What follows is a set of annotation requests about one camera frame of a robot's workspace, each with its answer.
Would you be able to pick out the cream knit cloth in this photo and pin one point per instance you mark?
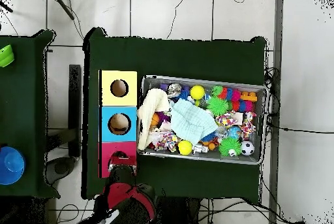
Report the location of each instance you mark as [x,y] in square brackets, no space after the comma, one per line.
[152,101]

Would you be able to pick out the light blue knit cloth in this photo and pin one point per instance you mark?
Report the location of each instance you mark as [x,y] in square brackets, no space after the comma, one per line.
[193,122]

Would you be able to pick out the blue bowl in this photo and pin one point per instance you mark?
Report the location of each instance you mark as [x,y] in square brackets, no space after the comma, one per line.
[11,166]

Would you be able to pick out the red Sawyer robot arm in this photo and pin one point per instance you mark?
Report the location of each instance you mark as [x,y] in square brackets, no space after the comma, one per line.
[122,195]

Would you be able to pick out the wooden box with three holes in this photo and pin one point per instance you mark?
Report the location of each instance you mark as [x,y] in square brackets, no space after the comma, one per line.
[107,98]

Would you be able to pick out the clear mesh bin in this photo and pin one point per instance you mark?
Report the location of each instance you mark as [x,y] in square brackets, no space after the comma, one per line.
[261,92]

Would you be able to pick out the orange toy basketball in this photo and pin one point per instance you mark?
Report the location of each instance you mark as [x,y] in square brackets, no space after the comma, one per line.
[155,119]

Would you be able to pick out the grey round base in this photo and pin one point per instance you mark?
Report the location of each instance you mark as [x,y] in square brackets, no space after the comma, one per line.
[60,167]

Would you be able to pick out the yellow ball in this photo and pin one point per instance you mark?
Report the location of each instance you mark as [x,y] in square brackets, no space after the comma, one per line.
[185,147]
[197,92]

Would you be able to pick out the black upright panel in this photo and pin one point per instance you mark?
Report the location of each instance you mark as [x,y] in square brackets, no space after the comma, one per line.
[75,103]

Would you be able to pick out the green spiky eyed ball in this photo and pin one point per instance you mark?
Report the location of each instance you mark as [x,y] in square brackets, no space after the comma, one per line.
[229,147]

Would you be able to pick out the plain green spiky ball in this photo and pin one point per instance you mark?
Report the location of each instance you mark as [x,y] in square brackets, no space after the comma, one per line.
[218,106]

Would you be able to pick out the green covered side table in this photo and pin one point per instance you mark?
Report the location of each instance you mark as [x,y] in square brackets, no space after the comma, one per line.
[23,98]

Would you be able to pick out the dark green table cloth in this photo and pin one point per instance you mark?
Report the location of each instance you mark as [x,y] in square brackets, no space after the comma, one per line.
[177,56]

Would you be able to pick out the small soccer ball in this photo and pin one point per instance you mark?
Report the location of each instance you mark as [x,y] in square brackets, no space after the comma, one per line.
[247,148]

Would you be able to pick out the rainbow spiky caterpillar toy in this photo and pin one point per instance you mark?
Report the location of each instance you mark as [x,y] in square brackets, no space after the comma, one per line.
[234,96]

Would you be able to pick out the green cup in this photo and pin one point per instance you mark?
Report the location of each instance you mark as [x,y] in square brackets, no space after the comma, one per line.
[5,56]

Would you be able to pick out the black tripod leg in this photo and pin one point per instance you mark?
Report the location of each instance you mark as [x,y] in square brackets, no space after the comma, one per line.
[62,5]
[6,7]

